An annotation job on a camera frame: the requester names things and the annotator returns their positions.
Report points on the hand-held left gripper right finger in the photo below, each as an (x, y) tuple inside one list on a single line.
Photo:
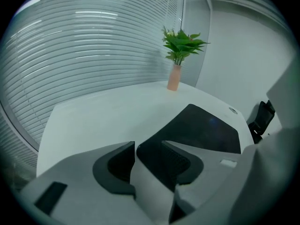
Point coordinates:
[(180, 165)]

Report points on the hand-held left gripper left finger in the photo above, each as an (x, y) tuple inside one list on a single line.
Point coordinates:
[(110, 170)]

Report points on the black mat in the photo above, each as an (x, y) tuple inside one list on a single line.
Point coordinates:
[(201, 130)]

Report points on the white desk with grommet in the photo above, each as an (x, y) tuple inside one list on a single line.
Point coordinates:
[(105, 121)]

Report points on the round grey desk grommet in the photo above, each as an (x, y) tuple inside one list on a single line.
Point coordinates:
[(233, 110)]

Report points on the black office chair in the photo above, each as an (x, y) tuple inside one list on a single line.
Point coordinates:
[(262, 118)]

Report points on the green plant in pink vase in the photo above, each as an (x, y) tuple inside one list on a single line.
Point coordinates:
[(180, 46)]

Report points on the white window blinds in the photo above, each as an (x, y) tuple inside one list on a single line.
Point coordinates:
[(82, 43)]

